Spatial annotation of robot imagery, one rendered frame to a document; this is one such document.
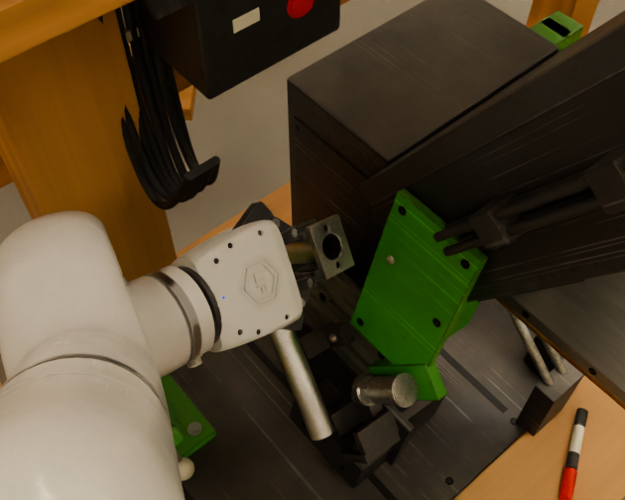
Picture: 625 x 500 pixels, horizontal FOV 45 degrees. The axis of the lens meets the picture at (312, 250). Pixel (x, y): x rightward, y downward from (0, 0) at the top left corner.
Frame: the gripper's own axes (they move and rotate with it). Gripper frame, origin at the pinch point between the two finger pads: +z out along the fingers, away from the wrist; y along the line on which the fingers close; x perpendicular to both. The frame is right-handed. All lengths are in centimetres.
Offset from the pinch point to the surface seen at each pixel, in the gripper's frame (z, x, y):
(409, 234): 8.2, -5.7, -1.6
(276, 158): 113, 137, 2
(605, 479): 30, -7, -42
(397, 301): 8.7, -0.9, -9.0
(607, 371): 20.3, -16.6, -22.0
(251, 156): 108, 143, 5
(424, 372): 8.5, -2.0, -17.4
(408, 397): 6.9, -0.1, -19.8
